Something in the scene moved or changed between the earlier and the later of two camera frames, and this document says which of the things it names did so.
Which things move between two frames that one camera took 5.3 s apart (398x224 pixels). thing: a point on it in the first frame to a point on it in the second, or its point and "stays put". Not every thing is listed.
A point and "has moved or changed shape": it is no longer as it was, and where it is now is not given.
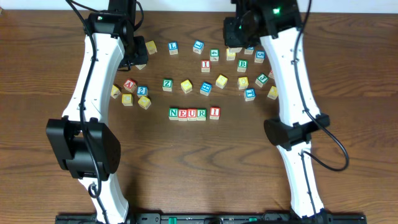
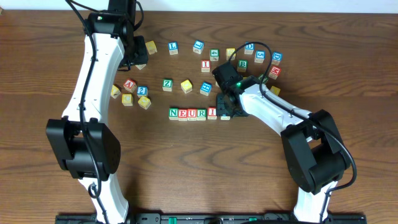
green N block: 173,113 stays put
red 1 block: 214,112 stays put
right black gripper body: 233,38 to 225,107
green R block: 201,114 stays put
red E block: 183,114 stays put
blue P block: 235,49 has moved or changed shape
